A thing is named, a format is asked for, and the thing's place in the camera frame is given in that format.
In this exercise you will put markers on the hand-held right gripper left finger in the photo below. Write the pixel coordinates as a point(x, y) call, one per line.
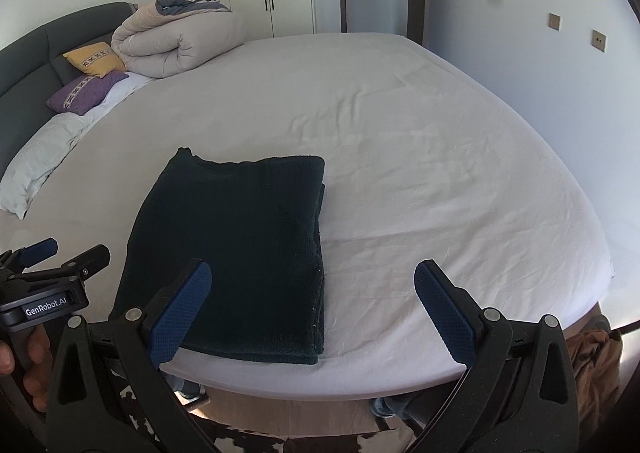
point(182, 313)

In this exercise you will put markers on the yellow patterned pillow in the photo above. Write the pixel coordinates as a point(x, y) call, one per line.
point(95, 58)

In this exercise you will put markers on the purple patterned pillow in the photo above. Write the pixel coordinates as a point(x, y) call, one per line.
point(82, 93)

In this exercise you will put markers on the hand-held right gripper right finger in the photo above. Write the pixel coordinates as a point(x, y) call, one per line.
point(442, 313)

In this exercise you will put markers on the grey padded headboard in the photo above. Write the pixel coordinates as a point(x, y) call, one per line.
point(30, 53)

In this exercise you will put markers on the dark green towel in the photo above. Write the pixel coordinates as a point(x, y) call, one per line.
point(235, 253)

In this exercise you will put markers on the brown garment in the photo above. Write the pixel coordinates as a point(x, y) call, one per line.
point(592, 363)

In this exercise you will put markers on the white pillow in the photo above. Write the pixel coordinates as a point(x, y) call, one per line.
point(127, 85)
point(40, 158)

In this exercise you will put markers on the person's left hand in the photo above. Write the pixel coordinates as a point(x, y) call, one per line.
point(40, 348)

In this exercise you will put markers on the brass wall socket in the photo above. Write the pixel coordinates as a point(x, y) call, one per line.
point(554, 22)
point(599, 40)

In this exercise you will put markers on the rolled beige duvet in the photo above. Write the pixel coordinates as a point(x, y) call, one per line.
point(170, 40)

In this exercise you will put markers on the blue-grey slipper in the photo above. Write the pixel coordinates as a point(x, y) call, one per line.
point(385, 407)

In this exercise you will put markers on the white bed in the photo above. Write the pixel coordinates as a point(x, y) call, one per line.
point(400, 143)

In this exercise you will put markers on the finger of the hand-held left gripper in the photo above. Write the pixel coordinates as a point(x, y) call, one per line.
point(37, 250)
point(85, 260)

